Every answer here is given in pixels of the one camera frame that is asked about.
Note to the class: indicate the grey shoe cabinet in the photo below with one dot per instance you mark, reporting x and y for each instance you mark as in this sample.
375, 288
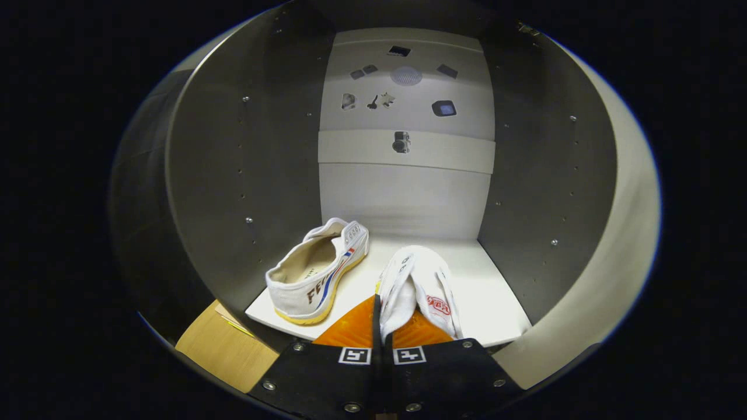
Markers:
233, 175

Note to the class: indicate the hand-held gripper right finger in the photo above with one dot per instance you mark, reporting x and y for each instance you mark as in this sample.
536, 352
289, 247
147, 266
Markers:
443, 373

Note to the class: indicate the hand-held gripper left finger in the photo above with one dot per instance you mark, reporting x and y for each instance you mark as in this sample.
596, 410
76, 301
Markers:
327, 373

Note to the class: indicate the white canvas shoe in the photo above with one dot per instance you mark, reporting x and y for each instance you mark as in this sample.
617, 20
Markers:
309, 274
408, 286

